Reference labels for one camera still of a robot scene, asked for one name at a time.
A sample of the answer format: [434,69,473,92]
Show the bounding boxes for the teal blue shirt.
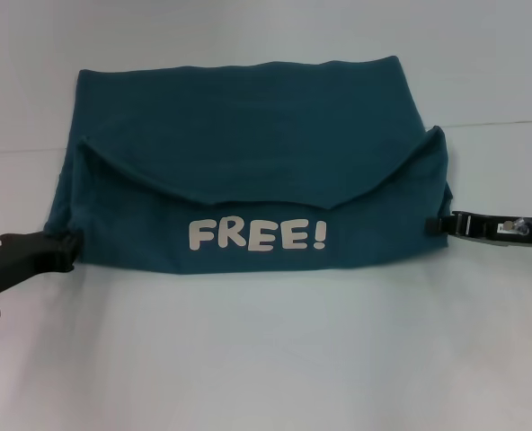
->
[43,54,456,276]

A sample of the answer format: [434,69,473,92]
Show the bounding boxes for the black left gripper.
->
[0,231,81,295]

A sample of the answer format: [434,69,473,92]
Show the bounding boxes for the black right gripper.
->
[425,214,532,249]

